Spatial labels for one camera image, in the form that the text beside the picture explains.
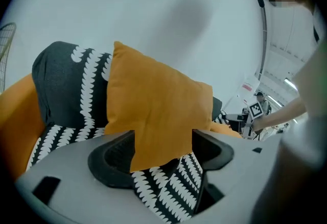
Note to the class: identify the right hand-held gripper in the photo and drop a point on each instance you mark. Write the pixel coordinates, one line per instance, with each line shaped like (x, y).
(256, 110)

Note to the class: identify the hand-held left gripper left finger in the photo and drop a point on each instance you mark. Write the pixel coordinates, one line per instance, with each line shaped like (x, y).
(84, 192)

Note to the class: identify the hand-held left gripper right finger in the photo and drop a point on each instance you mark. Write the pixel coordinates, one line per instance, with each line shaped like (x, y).
(240, 166)

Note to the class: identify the orange cushion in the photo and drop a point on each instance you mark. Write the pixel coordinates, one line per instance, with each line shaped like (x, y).
(153, 102)
(226, 131)

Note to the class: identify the person's right forearm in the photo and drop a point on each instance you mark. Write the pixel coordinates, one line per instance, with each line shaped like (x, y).
(283, 113)

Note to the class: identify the orange black white patterned blanket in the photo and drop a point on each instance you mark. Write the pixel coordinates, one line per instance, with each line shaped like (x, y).
(64, 77)

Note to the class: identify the clear water jug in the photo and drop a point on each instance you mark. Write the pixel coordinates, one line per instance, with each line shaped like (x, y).
(246, 90)

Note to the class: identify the person's white shirt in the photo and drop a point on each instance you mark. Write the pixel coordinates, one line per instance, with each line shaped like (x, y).
(314, 77)

